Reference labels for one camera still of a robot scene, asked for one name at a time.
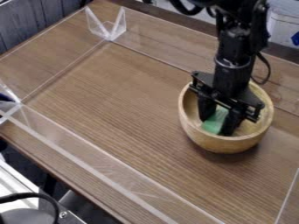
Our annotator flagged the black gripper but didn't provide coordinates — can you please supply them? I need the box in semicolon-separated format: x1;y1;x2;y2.
189;57;266;137

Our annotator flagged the green rectangular block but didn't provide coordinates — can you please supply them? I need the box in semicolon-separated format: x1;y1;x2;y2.
202;106;230;135

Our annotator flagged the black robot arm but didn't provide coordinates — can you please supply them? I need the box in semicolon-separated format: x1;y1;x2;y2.
170;0;269;136

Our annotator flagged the brown wooden bowl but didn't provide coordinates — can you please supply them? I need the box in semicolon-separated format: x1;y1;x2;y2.
178;82;276;154

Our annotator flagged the blue object at right edge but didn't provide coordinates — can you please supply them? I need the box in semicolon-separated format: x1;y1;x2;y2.
292;32;299;46

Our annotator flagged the white container in background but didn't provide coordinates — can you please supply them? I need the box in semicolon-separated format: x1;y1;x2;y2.
267;0;299;50

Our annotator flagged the clear acrylic front barrier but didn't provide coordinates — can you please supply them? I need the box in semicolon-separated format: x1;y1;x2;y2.
0;82;225;224

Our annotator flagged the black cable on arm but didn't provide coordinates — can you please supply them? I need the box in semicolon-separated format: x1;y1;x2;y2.
250;52;273;86

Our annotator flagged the clear acrylic corner bracket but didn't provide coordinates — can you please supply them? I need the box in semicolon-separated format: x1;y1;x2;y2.
85;7;127;41

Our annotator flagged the grey metal bracket with screw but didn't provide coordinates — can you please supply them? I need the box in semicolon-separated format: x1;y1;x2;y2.
0;200;89;224

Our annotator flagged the black cable bottom left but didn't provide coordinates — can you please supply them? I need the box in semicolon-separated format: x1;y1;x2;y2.
0;192;62;224

